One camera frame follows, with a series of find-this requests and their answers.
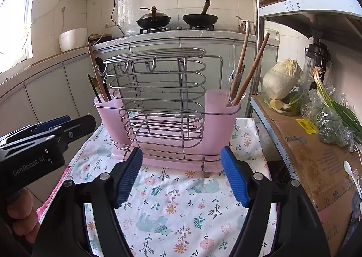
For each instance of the window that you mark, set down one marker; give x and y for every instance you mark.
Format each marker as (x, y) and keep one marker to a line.
(14, 13)

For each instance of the gas stove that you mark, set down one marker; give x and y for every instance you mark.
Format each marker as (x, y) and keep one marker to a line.
(176, 29)

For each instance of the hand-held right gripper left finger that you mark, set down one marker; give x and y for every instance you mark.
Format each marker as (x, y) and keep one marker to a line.
(128, 177)

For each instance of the clear vegetable container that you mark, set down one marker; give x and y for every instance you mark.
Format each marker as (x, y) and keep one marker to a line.
(294, 105)

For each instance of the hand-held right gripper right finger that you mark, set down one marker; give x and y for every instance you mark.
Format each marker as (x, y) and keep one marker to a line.
(234, 177)

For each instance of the metal shelf rack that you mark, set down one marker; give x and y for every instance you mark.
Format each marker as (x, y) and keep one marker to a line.
(256, 5)

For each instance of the plastic bag of greens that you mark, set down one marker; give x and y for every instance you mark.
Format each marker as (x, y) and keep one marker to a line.
(328, 124)

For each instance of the black blender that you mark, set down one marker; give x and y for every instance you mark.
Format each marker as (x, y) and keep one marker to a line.
(318, 56)

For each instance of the pink plastic utensil holder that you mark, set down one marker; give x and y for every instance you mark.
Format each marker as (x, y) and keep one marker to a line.
(107, 121)

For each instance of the black countertop appliance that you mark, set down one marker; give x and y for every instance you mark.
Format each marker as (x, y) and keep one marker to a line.
(106, 39)

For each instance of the black spoon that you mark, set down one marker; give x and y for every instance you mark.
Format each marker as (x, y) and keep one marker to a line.
(99, 65)

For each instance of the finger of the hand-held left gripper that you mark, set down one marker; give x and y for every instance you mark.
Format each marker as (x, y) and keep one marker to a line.
(79, 128)
(48, 125)

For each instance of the wooden chopstick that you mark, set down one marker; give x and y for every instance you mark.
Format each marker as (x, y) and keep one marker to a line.
(240, 78)
(242, 53)
(256, 61)
(94, 64)

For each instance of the cardboard box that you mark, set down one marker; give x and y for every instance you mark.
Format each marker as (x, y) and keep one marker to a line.
(305, 166)

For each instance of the green onions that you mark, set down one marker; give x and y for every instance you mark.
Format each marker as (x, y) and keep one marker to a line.
(336, 107)

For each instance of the person's left hand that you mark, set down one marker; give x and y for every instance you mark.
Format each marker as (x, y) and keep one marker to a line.
(22, 217)

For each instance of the white rice cooker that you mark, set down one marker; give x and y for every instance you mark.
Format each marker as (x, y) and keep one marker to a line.
(73, 39)

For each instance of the white plastic spoon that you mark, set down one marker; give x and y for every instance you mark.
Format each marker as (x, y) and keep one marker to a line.
(348, 167)

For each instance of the napa cabbage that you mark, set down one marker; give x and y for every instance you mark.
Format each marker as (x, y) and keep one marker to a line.
(282, 78)

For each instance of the black slim utensil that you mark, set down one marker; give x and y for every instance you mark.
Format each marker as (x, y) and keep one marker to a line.
(94, 88)

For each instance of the black wok with lid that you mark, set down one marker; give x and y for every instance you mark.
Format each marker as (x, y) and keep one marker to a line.
(154, 20)

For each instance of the white rectangular container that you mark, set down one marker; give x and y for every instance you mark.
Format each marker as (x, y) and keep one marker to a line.
(272, 34)

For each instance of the floral tablecloth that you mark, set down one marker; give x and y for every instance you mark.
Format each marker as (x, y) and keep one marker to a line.
(175, 189)

